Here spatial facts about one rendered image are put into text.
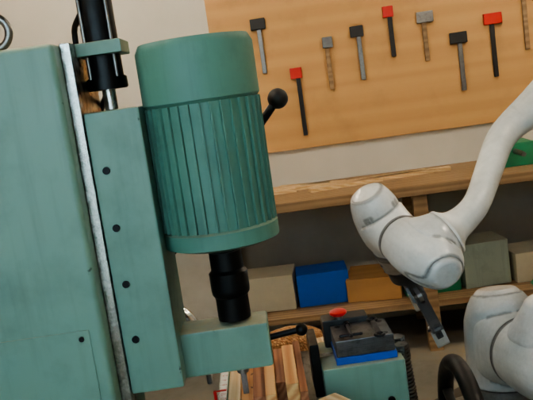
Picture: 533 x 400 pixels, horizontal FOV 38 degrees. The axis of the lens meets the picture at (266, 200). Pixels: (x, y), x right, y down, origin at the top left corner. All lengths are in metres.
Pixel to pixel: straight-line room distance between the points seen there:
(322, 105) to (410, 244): 2.94
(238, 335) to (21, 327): 0.32
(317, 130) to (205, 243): 3.32
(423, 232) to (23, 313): 0.75
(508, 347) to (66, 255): 0.94
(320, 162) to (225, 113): 3.35
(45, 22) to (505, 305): 3.48
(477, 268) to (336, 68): 1.33
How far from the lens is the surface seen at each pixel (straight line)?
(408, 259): 1.50
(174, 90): 1.10
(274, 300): 4.12
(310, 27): 4.40
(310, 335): 1.34
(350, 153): 4.43
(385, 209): 1.59
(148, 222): 1.13
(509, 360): 1.65
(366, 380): 1.30
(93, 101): 1.22
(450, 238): 1.51
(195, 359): 1.21
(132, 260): 1.14
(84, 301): 1.13
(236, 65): 1.11
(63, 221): 1.11
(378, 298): 4.10
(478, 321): 1.78
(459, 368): 1.26
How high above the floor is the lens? 1.42
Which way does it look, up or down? 8 degrees down
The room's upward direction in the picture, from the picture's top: 8 degrees counter-clockwise
